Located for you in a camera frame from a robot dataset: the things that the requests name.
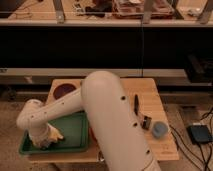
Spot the yellow corn cob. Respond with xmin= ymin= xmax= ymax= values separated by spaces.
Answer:
xmin=49 ymin=125 xmax=63 ymax=141

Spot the grey blue towel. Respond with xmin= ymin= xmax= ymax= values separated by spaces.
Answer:
xmin=39 ymin=140 xmax=52 ymax=149

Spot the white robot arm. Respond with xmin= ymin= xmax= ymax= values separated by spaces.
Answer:
xmin=16 ymin=71 xmax=161 ymax=171

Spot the blue plastic cup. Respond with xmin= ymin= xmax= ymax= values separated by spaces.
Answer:
xmin=152 ymin=121 xmax=168 ymax=139

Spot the purple bowl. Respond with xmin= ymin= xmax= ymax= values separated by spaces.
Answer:
xmin=53 ymin=83 xmax=76 ymax=100

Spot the green plastic tray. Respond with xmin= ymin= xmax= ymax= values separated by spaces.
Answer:
xmin=19 ymin=112 xmax=89 ymax=155

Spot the small dark box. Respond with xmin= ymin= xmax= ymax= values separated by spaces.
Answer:
xmin=140 ymin=115 xmax=152 ymax=130

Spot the black foot pedal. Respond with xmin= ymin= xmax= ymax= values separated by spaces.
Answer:
xmin=187 ymin=125 xmax=212 ymax=144

